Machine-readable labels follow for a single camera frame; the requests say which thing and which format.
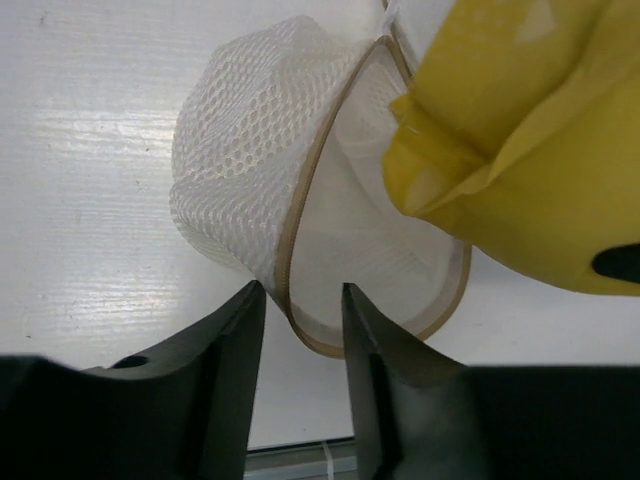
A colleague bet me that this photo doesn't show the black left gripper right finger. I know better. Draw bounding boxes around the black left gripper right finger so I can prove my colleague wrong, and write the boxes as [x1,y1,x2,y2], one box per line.
[342,284,639,479]

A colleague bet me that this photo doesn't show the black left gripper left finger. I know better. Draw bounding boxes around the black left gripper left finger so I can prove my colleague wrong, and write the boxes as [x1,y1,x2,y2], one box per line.
[1,281,266,479]

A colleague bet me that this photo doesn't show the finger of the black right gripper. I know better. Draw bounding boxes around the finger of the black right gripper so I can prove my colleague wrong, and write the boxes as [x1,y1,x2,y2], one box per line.
[592,243,640,280]

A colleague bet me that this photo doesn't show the yellow bra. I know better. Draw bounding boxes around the yellow bra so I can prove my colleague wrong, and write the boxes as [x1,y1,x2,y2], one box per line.
[382,1,639,296]

